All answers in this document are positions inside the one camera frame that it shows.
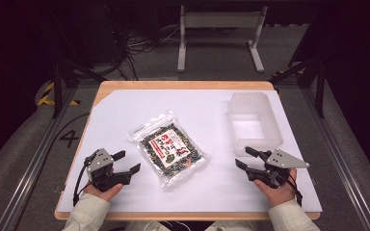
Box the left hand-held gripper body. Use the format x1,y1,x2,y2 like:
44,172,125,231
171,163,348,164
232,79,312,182
84,147,133,193

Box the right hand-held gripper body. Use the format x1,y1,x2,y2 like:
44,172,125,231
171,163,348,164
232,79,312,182
246,147,310,190

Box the clear plastic container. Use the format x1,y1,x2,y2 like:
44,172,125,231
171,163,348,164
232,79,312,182
226,91,284,158

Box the clear seaweed snack packet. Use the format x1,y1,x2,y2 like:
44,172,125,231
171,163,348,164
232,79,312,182
126,111,211,189

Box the person's left hand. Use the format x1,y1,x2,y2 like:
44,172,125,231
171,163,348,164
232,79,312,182
83,183,123,202

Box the person's right hand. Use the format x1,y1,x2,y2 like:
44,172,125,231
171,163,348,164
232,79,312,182
253,168,298,209

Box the white sheet mat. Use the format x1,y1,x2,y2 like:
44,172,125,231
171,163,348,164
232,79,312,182
57,89,323,214

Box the yellow black hazard tape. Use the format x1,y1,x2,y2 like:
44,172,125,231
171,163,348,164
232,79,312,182
37,82,80,107

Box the black tripod stand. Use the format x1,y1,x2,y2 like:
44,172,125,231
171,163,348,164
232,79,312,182
271,13,329,119
49,9,105,119

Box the grey metal stand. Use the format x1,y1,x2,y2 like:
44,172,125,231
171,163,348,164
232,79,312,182
176,5,269,73

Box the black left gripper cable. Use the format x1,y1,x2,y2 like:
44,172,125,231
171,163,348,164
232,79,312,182
72,154,94,207

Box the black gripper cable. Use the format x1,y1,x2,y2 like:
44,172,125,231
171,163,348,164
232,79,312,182
72,154,94,207
287,174,304,207

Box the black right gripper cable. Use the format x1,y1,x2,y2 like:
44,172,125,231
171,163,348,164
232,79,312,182
287,174,304,207

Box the aluminium floor rail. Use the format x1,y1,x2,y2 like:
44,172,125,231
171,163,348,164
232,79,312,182
0,87,78,231
300,87,370,231

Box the black floor cables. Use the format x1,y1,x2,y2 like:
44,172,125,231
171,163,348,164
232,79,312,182
107,6,181,81

